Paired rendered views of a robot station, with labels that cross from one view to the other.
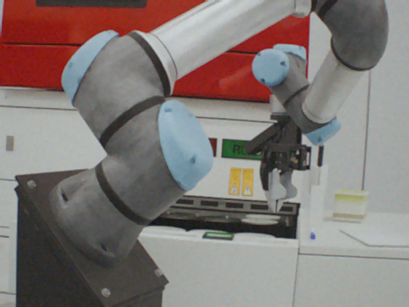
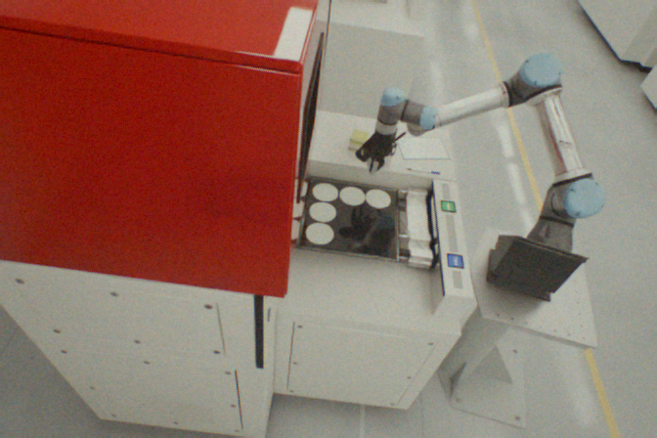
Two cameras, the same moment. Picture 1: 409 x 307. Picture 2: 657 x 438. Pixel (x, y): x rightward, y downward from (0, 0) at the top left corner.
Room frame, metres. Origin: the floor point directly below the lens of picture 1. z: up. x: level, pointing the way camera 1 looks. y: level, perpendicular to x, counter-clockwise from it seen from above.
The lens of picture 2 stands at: (2.20, 1.09, 2.11)
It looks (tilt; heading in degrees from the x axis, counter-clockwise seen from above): 48 degrees down; 261
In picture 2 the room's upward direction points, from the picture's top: 10 degrees clockwise
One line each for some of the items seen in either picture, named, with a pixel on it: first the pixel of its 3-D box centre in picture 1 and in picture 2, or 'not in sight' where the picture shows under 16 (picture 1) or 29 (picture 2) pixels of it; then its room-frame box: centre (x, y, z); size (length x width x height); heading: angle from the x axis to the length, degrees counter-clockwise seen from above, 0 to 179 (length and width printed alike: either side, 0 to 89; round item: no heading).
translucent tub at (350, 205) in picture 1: (350, 205); (359, 141); (1.93, -0.35, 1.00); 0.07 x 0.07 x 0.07; 72
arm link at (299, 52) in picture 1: (288, 70); (391, 106); (1.88, -0.18, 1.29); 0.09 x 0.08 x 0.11; 158
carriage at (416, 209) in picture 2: not in sight; (416, 228); (1.70, -0.01, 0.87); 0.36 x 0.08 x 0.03; 84
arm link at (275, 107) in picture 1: (287, 106); (385, 124); (1.88, -0.18, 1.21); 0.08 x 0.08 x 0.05
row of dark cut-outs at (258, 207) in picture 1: (209, 203); not in sight; (2.18, -0.03, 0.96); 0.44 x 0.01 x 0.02; 84
